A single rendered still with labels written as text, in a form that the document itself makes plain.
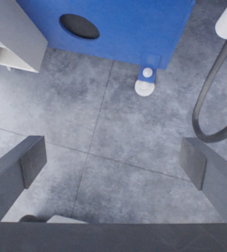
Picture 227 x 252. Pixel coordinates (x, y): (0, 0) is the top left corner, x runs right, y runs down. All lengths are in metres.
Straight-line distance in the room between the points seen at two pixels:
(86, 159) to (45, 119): 0.32
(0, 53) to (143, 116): 0.74
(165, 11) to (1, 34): 0.49
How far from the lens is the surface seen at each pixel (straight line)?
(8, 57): 0.97
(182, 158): 0.17
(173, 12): 0.56
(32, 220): 1.02
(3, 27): 0.71
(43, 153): 0.16
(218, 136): 0.46
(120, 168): 0.93
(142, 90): 0.95
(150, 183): 0.95
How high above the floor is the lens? 0.92
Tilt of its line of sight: 81 degrees down
